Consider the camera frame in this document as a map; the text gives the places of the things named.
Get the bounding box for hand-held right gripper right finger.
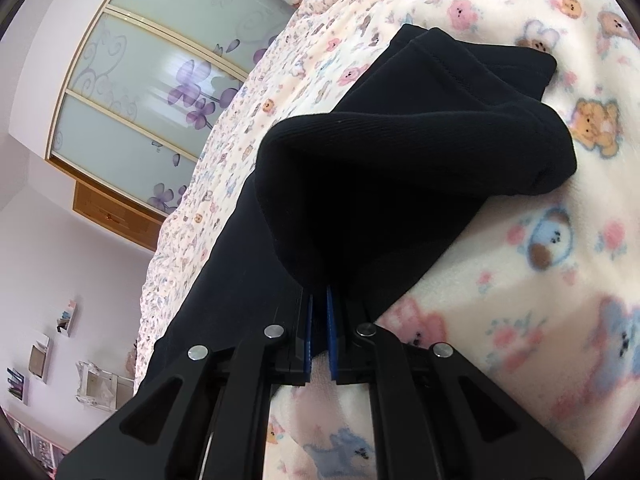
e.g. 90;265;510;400
326;285;587;480

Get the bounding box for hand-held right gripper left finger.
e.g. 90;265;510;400
50;287;314;480

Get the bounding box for black pants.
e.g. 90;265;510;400
134;23;579;411

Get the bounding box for bear printed fleece blanket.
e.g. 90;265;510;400
135;0;640;480

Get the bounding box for floral glass door wardrobe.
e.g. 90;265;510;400
45;0;301;218

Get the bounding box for white wire rack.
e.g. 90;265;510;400
75;360;136;411

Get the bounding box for white wall shelf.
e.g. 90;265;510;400
27;332;51;386
6;367;30;406
55;297;81;336

